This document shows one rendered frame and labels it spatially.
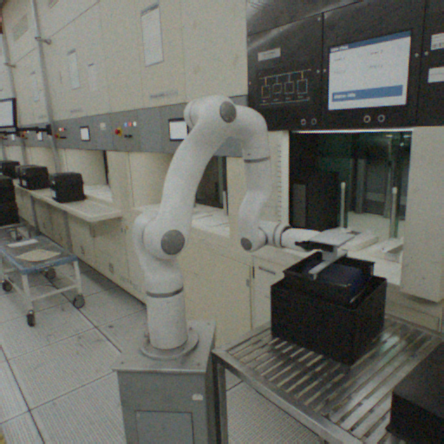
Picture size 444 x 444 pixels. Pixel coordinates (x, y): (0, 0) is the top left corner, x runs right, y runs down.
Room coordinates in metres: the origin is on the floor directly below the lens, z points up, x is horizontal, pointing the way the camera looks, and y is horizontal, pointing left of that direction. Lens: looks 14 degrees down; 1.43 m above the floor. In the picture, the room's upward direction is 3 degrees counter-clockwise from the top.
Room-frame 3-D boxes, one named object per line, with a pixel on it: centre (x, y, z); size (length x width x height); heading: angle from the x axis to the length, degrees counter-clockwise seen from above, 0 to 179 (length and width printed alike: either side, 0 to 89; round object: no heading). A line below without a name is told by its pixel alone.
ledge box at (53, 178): (3.55, 1.48, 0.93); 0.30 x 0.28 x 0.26; 36
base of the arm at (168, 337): (1.06, 0.19, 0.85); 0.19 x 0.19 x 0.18
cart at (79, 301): (3.07, 1.62, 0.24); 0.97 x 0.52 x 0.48; 41
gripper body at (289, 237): (1.16, -0.25, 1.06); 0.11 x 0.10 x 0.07; 48
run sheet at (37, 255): (2.91, 1.53, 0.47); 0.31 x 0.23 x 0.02; 60
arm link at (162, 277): (1.09, 0.20, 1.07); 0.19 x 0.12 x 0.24; 29
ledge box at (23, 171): (4.48, 2.23, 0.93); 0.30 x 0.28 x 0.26; 42
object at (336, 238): (1.09, -0.33, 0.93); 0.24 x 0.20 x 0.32; 138
